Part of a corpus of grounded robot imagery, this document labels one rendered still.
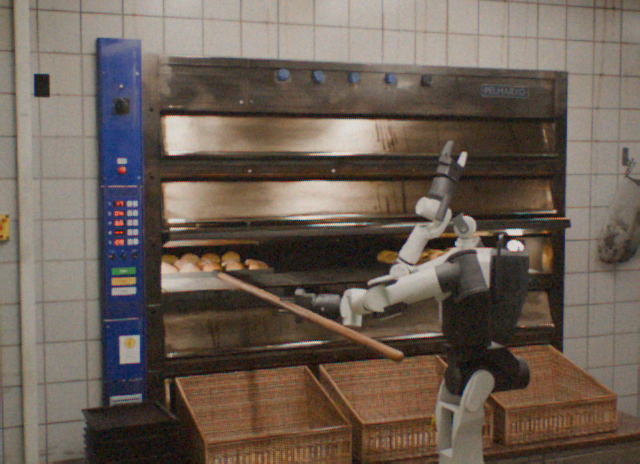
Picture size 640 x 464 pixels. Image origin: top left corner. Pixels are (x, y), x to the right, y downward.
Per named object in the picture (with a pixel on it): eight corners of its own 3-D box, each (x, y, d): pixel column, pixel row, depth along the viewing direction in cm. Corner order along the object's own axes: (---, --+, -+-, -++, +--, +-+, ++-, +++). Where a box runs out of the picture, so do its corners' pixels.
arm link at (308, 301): (293, 290, 310) (327, 291, 308) (300, 286, 319) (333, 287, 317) (293, 326, 311) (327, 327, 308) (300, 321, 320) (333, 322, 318)
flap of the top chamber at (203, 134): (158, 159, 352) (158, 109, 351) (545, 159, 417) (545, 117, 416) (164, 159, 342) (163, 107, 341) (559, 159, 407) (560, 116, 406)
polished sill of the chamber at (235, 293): (159, 301, 356) (159, 291, 356) (544, 279, 421) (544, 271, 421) (162, 304, 350) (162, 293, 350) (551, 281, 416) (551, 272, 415)
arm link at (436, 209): (445, 196, 338) (435, 224, 337) (422, 185, 334) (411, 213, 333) (461, 196, 328) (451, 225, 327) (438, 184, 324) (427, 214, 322)
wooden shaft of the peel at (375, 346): (405, 363, 235) (405, 351, 235) (395, 364, 234) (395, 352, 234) (224, 278, 393) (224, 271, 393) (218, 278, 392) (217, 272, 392)
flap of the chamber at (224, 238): (170, 240, 335) (160, 247, 353) (571, 227, 400) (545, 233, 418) (170, 233, 335) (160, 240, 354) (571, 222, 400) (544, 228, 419)
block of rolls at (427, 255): (374, 260, 465) (374, 250, 464) (455, 257, 482) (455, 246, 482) (429, 274, 408) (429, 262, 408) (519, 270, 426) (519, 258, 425)
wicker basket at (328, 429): (172, 446, 353) (171, 376, 351) (307, 430, 374) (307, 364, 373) (204, 488, 308) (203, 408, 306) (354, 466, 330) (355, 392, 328)
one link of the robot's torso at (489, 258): (527, 336, 315) (528, 234, 313) (527, 356, 282) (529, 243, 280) (442, 332, 322) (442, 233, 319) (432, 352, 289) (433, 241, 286)
